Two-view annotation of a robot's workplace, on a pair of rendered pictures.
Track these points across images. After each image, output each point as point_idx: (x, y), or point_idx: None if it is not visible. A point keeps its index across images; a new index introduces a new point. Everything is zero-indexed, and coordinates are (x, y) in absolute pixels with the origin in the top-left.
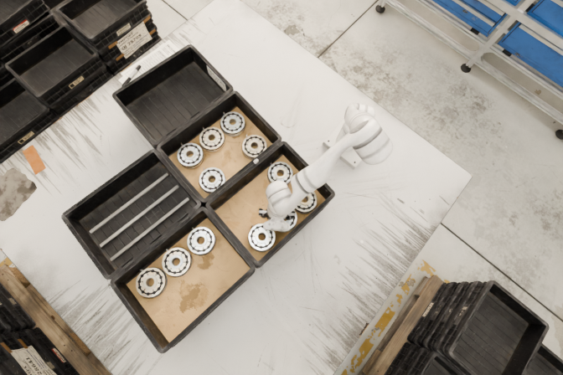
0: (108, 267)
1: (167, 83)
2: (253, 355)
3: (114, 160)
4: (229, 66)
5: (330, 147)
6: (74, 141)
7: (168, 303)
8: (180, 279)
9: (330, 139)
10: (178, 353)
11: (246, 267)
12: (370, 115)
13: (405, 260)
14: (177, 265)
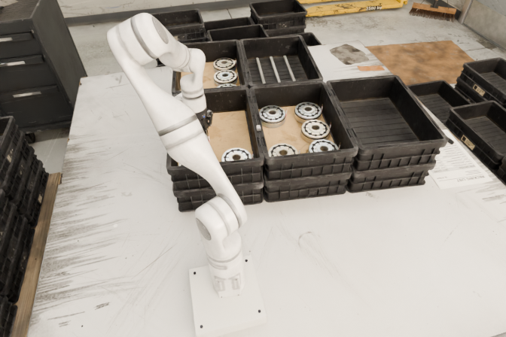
0: (251, 50)
1: (406, 130)
2: (133, 112)
3: None
4: (429, 221)
5: (175, 43)
6: None
7: (204, 71)
8: (213, 79)
9: (247, 265)
10: None
11: None
12: (181, 122)
13: (52, 255)
14: (221, 74)
